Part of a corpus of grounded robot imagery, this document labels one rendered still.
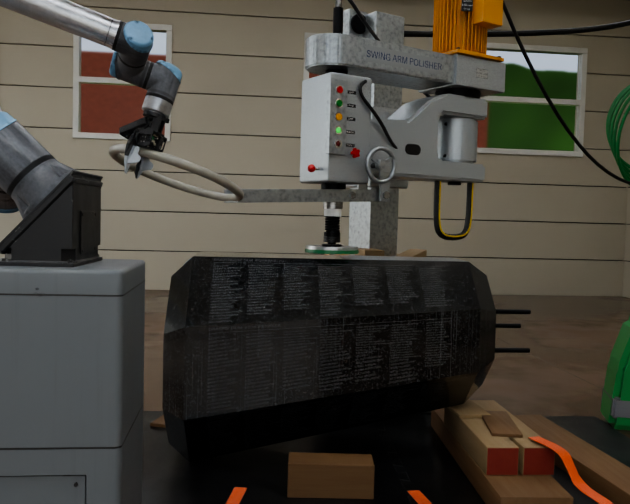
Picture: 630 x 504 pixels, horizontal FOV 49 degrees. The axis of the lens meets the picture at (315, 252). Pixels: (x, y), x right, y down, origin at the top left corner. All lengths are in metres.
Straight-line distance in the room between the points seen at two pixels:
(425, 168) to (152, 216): 6.30
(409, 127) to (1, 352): 1.83
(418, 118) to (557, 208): 6.98
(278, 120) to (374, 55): 6.17
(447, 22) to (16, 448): 2.39
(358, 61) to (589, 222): 7.53
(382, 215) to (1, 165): 2.22
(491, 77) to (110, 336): 2.13
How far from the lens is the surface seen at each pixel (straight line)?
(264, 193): 2.56
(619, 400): 3.65
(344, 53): 2.75
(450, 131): 3.13
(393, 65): 2.88
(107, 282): 1.69
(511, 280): 9.60
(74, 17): 2.21
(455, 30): 3.19
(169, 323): 2.57
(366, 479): 2.50
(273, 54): 9.09
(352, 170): 2.71
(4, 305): 1.75
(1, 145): 1.89
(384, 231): 3.64
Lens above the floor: 0.99
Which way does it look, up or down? 3 degrees down
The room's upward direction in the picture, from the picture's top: 2 degrees clockwise
